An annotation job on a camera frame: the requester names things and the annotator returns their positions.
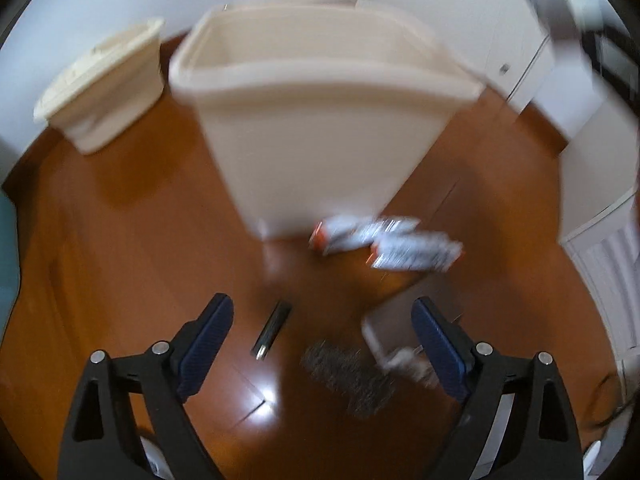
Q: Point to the white louvered closet door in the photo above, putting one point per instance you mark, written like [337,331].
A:
[607,280]

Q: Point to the silver printed sachet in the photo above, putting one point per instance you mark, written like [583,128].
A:
[415,253]

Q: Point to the black cylinder battery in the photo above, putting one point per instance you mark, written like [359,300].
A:
[271,332]

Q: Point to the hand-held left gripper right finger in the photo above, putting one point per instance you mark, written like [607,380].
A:
[441,349]

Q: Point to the beige plastic waste bin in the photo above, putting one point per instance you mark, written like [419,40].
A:
[320,125]

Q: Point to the person's right grey slipper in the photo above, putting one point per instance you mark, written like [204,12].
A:
[592,456]

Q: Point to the teal storage box white lid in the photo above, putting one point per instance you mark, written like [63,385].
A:
[6,255]

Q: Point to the clear plastic bag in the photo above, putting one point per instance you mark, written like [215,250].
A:
[395,345]

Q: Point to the beige folding bucket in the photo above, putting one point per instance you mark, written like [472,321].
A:
[100,90]

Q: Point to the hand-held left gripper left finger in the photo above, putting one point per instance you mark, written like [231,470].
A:
[207,346]

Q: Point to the person's grey slipper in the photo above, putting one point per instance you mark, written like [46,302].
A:
[150,460]
[592,456]

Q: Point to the white printed sachet orange end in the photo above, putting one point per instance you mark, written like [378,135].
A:
[350,232]

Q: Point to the person's left grey slipper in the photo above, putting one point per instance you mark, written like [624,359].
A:
[150,460]

